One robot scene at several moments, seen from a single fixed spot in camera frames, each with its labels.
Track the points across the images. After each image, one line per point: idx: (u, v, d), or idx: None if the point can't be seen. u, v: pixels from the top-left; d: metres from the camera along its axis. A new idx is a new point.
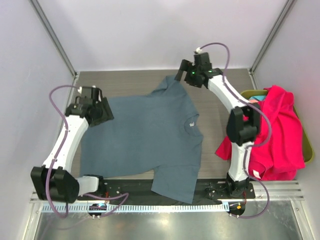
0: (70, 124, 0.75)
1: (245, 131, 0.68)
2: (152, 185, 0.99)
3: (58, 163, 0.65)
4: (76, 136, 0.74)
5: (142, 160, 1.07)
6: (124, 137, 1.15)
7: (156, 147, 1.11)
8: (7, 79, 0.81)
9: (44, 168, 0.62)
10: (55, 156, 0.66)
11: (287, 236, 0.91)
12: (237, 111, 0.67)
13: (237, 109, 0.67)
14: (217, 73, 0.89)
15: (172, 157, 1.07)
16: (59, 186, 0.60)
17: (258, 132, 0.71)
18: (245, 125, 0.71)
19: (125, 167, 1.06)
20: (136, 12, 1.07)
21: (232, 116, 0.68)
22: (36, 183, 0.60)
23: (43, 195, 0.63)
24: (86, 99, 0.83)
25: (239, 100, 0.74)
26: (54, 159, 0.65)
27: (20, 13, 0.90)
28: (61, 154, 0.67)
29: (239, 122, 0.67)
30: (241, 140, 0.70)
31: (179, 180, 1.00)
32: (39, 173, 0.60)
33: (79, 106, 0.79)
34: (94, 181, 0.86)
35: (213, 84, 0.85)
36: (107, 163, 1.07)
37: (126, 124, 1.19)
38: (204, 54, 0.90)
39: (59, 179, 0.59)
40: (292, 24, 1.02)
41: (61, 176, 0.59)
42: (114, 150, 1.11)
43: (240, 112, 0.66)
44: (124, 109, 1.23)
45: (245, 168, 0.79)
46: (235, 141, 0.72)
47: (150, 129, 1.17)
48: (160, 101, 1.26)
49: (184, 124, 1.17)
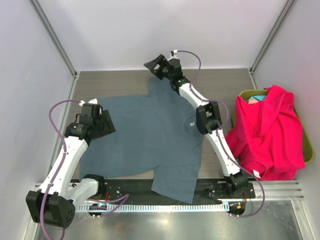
0: (69, 146, 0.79)
1: (208, 123, 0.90)
2: (153, 185, 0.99)
3: (54, 188, 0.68)
4: (74, 157, 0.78)
5: (142, 160, 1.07)
6: (123, 137, 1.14)
7: (155, 148, 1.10)
8: (8, 79, 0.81)
9: (40, 192, 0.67)
10: (52, 180, 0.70)
11: (287, 236, 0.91)
12: (200, 108, 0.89)
13: (200, 107, 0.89)
14: (185, 82, 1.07)
15: (171, 157, 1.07)
16: (54, 211, 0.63)
17: (220, 123, 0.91)
18: (210, 119, 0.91)
19: (124, 167, 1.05)
20: (135, 12, 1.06)
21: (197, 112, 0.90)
22: (32, 206, 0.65)
23: (37, 218, 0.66)
24: (86, 117, 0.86)
25: (202, 100, 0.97)
26: (51, 184, 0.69)
27: (20, 14, 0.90)
28: (57, 179, 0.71)
29: (202, 117, 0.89)
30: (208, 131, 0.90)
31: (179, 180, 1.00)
32: (35, 198, 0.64)
33: (79, 126, 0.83)
34: (94, 186, 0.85)
35: (182, 90, 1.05)
36: (106, 164, 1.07)
37: (126, 124, 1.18)
38: (177, 67, 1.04)
39: (53, 204, 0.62)
40: (292, 24, 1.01)
41: (55, 201, 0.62)
42: (114, 150, 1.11)
43: (202, 109, 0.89)
44: (124, 110, 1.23)
45: (230, 156, 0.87)
46: (206, 132, 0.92)
47: (150, 130, 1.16)
48: (160, 101, 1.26)
49: (184, 124, 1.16)
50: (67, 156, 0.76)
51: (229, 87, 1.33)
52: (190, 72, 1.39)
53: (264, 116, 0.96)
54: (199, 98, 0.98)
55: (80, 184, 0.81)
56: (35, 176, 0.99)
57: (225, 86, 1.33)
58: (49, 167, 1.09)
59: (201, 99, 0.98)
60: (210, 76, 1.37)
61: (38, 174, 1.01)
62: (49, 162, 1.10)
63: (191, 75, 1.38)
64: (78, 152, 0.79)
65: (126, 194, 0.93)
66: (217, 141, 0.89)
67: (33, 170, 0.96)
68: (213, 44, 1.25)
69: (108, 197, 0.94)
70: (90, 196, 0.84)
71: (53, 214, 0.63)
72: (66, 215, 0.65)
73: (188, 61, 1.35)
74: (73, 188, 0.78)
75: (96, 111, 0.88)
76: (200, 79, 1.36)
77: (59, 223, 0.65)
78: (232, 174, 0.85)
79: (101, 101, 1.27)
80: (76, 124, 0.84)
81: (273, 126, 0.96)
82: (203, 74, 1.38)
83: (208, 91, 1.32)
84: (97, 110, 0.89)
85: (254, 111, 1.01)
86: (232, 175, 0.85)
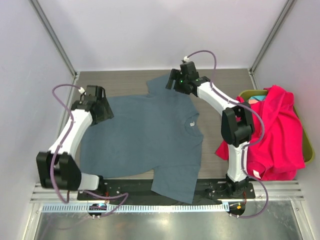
0: (76, 116, 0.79)
1: (238, 130, 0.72)
2: (152, 185, 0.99)
3: (63, 149, 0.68)
4: (81, 127, 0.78)
5: (142, 161, 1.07)
6: (123, 137, 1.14)
7: (156, 148, 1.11)
8: (8, 79, 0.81)
9: (49, 153, 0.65)
10: (61, 141, 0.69)
11: (287, 236, 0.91)
12: (229, 111, 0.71)
13: (228, 110, 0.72)
14: (203, 80, 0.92)
15: (172, 158, 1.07)
16: (63, 171, 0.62)
17: (252, 130, 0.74)
18: (239, 125, 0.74)
19: (124, 168, 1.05)
20: (135, 12, 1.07)
21: (224, 117, 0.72)
22: (41, 168, 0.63)
23: (46, 180, 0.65)
24: (90, 96, 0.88)
25: (229, 101, 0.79)
26: (60, 145, 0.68)
27: (20, 14, 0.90)
28: (66, 141, 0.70)
29: (230, 122, 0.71)
30: (238, 138, 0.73)
31: (179, 182, 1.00)
32: (44, 158, 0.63)
33: (84, 102, 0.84)
34: (95, 180, 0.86)
35: (201, 90, 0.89)
36: (106, 164, 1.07)
37: (127, 124, 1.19)
38: (190, 64, 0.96)
39: (62, 164, 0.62)
40: (292, 25, 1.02)
41: (65, 160, 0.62)
42: (114, 150, 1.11)
43: (231, 112, 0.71)
44: (125, 110, 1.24)
45: (244, 168, 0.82)
46: (233, 143, 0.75)
47: (150, 130, 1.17)
48: (160, 101, 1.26)
49: (184, 124, 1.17)
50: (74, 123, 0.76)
51: (229, 87, 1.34)
52: None
53: (264, 116, 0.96)
54: (225, 98, 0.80)
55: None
56: (35, 176, 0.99)
57: (225, 86, 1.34)
58: None
59: (228, 100, 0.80)
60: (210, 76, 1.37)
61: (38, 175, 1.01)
62: None
63: None
64: (84, 122, 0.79)
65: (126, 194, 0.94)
66: (239, 154, 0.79)
67: (32, 170, 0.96)
68: (213, 45, 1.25)
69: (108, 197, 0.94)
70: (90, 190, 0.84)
71: (62, 176, 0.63)
72: (74, 178, 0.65)
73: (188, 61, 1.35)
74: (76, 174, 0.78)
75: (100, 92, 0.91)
76: None
77: (67, 186, 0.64)
78: (237, 182, 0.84)
79: None
80: (82, 101, 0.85)
81: (273, 126, 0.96)
82: (203, 74, 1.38)
83: None
84: (100, 92, 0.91)
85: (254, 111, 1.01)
86: (237, 182, 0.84)
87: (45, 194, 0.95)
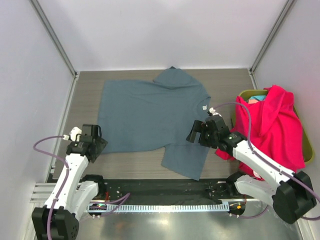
0: (71, 163, 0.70)
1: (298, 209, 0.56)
2: (166, 154, 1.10)
3: (60, 203, 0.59)
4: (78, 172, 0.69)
5: (154, 142, 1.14)
6: (136, 121, 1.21)
7: (167, 130, 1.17)
8: (8, 79, 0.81)
9: (45, 207, 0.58)
10: (57, 194, 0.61)
11: (287, 236, 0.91)
12: (285, 188, 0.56)
13: (284, 187, 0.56)
14: (239, 139, 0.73)
15: (183, 138, 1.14)
16: (59, 227, 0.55)
17: (312, 205, 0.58)
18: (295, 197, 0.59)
19: (138, 146, 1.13)
20: (135, 12, 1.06)
21: (280, 194, 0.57)
22: (37, 224, 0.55)
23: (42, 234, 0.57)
24: (86, 136, 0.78)
25: (281, 171, 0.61)
26: (56, 198, 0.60)
27: (20, 14, 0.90)
28: (62, 193, 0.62)
29: (281, 202, 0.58)
30: (295, 218, 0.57)
31: (188, 161, 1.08)
32: (40, 214, 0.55)
33: (80, 144, 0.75)
34: (94, 188, 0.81)
35: (239, 152, 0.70)
36: (120, 144, 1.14)
37: (141, 109, 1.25)
38: (219, 119, 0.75)
39: (59, 220, 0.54)
40: (292, 24, 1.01)
41: (62, 214, 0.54)
42: (127, 132, 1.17)
43: (288, 189, 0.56)
44: (139, 95, 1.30)
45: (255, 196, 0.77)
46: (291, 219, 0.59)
47: (159, 117, 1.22)
48: (168, 90, 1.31)
49: (197, 106, 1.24)
50: (69, 173, 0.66)
51: (230, 87, 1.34)
52: (190, 72, 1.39)
53: (264, 115, 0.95)
54: (276, 167, 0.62)
55: (80, 192, 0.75)
56: (35, 176, 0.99)
57: (225, 86, 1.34)
58: (49, 168, 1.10)
59: (279, 169, 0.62)
60: (210, 76, 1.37)
61: (38, 175, 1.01)
62: (49, 162, 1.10)
63: (191, 75, 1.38)
64: (80, 169, 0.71)
65: (125, 196, 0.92)
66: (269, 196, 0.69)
67: (32, 170, 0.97)
68: (213, 45, 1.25)
69: (108, 197, 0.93)
70: (92, 197, 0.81)
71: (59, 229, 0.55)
72: (71, 230, 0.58)
73: (188, 61, 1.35)
74: (76, 196, 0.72)
75: (96, 132, 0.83)
76: (201, 79, 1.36)
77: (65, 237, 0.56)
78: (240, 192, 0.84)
79: (108, 96, 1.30)
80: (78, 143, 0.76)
81: (273, 126, 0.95)
82: (203, 74, 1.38)
83: (208, 90, 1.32)
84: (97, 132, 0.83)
85: (254, 111, 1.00)
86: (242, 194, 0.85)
87: (44, 194, 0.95)
